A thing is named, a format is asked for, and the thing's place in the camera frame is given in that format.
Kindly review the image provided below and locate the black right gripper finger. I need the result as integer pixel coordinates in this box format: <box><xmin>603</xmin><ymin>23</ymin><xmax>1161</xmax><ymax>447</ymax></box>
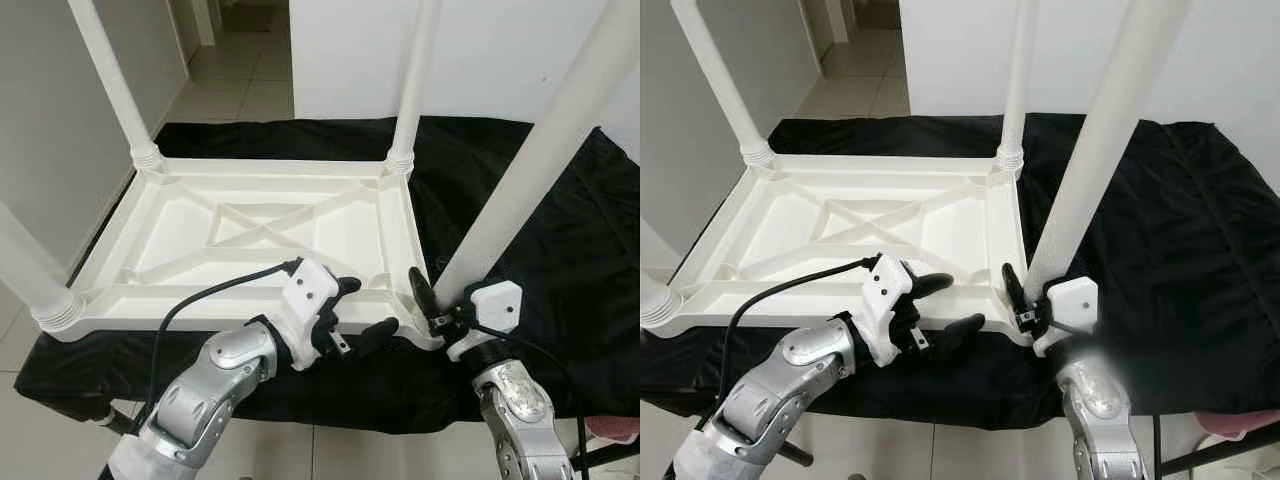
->
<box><xmin>1002</xmin><ymin>263</ymin><xmax>1030</xmax><ymax>323</ymax></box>
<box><xmin>408</xmin><ymin>265</ymin><xmax>442</xmax><ymax>323</ymax></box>

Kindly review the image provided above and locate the white plastic table top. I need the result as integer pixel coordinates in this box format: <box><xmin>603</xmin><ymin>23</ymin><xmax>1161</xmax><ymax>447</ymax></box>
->
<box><xmin>640</xmin><ymin>150</ymin><xmax>1041</xmax><ymax>346</ymax></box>
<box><xmin>35</xmin><ymin>155</ymin><xmax>446</xmax><ymax>351</ymax></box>

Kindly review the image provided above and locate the pink fabric slipper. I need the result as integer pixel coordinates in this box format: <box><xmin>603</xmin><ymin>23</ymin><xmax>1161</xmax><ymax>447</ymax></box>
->
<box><xmin>585</xmin><ymin>415</ymin><xmax>641</xmax><ymax>447</ymax></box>
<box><xmin>1195</xmin><ymin>410</ymin><xmax>1280</xmax><ymax>442</ymax></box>

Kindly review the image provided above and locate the brown door mat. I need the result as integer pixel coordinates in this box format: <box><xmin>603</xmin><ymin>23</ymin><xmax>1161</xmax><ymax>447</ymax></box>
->
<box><xmin>855</xmin><ymin>0</ymin><xmax>901</xmax><ymax>29</ymax></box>
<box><xmin>220</xmin><ymin>5</ymin><xmax>291</xmax><ymax>33</ymax></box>

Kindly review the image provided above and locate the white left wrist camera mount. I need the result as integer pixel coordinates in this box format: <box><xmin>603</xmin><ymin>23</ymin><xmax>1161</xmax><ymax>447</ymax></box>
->
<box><xmin>855</xmin><ymin>255</ymin><xmax>917</xmax><ymax>369</ymax></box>
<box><xmin>272</xmin><ymin>258</ymin><xmax>341</xmax><ymax>371</ymax></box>

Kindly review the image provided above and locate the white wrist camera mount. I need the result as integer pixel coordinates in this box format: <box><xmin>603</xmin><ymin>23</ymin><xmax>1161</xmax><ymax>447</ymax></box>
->
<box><xmin>272</xmin><ymin>258</ymin><xmax>341</xmax><ymax>371</ymax></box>
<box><xmin>855</xmin><ymin>255</ymin><xmax>917</xmax><ymax>369</ymax></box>
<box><xmin>445</xmin><ymin>280</ymin><xmax>524</xmax><ymax>363</ymax></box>
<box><xmin>1030</xmin><ymin>277</ymin><xmax>1099</xmax><ymax>359</ymax></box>

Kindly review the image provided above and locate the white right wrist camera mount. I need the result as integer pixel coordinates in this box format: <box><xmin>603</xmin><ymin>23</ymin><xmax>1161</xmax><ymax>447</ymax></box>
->
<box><xmin>1030</xmin><ymin>277</ymin><xmax>1099</xmax><ymax>359</ymax></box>
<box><xmin>445</xmin><ymin>280</ymin><xmax>524</xmax><ymax>363</ymax></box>

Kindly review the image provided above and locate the white door frame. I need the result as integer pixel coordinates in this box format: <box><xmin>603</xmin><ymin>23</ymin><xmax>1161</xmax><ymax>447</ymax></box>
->
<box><xmin>170</xmin><ymin>0</ymin><xmax>217</xmax><ymax>63</ymax></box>
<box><xmin>800</xmin><ymin>0</ymin><xmax>853</xmax><ymax>56</ymax></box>

